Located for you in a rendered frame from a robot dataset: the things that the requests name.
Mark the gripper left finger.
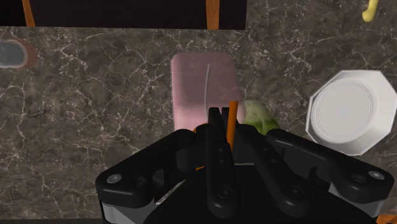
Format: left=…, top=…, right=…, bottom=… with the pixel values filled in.
left=95, top=107, right=241, bottom=220

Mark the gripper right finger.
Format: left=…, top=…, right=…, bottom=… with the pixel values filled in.
left=235, top=123, right=395, bottom=218

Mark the orange thin stick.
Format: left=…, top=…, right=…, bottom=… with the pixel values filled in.
left=193, top=100, right=239, bottom=171

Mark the green pear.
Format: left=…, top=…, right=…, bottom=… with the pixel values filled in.
left=242, top=99, right=281, bottom=136

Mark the white octagonal plate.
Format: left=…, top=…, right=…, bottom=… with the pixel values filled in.
left=305, top=69, right=397, bottom=157

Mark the pink rectangular sponge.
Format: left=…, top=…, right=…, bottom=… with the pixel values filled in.
left=170, top=52, right=246, bottom=132

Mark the orange wooden legged furniture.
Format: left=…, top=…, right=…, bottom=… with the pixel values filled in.
left=21, top=0, right=221, bottom=31

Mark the yellow banana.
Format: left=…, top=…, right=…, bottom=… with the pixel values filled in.
left=361, top=0, right=380, bottom=23

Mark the brown bowl with grey inside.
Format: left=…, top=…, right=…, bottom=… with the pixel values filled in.
left=0, top=38, right=40, bottom=69

